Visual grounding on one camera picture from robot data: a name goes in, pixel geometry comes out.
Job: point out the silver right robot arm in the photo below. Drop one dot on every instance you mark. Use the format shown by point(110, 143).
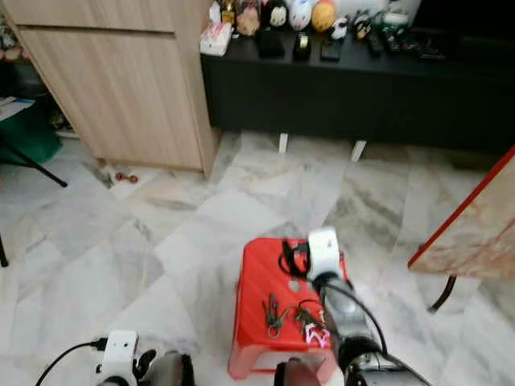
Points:
point(350, 322)

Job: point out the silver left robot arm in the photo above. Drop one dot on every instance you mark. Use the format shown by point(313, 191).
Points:
point(169, 370)

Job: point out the black tripod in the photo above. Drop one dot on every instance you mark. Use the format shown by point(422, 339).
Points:
point(32, 165)

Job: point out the green bag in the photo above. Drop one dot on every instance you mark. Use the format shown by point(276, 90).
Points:
point(36, 137)

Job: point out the white paper sheet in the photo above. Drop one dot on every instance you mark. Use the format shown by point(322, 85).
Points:
point(14, 106)

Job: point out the small red beads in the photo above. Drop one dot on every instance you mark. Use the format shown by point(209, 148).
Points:
point(125, 176)

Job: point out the small shelf figurines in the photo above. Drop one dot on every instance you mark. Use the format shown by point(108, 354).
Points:
point(10, 50)

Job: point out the light wooden cabinet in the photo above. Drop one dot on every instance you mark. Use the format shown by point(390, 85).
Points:
point(121, 88)

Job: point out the pink tissue box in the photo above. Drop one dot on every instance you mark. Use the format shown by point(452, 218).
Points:
point(216, 39)

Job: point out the red plastic stool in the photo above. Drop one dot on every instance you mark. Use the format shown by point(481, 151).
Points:
point(269, 277)

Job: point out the gold trophy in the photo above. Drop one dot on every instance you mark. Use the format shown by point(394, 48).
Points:
point(225, 12)

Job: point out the dark green key bunch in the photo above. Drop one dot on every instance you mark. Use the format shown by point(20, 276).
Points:
point(272, 315)

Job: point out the red lid jar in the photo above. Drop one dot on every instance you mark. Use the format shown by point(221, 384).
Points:
point(247, 18)

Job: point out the black pouch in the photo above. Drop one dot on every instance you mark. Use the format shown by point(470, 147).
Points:
point(271, 43)

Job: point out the black round plush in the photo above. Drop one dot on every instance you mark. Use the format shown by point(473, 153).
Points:
point(275, 14)

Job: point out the black upright gadget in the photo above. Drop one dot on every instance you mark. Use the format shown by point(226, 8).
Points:
point(302, 47)

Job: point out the white round plush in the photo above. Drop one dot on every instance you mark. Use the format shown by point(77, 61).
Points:
point(300, 14)

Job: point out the black flat gadget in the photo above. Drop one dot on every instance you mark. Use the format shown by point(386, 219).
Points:
point(330, 50)

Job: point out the black low console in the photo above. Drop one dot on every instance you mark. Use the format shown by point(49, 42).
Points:
point(354, 96)

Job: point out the yellow round plush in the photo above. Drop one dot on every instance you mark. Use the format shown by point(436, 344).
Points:
point(323, 14)

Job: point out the small panda figure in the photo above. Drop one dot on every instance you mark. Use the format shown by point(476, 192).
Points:
point(339, 28)

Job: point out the black white figure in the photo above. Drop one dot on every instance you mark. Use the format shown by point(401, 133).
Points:
point(362, 24)

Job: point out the white green dock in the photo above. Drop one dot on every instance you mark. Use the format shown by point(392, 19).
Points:
point(397, 18)

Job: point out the large black remote control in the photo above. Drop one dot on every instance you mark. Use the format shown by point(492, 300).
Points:
point(426, 48)

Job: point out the black curved table leg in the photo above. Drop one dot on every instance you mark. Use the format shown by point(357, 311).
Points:
point(442, 293)

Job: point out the marble table with red edge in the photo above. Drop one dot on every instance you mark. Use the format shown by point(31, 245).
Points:
point(471, 233)

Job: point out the black television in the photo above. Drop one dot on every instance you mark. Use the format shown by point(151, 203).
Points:
point(463, 12)

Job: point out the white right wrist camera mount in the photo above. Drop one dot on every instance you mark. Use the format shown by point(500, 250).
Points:
point(323, 251)

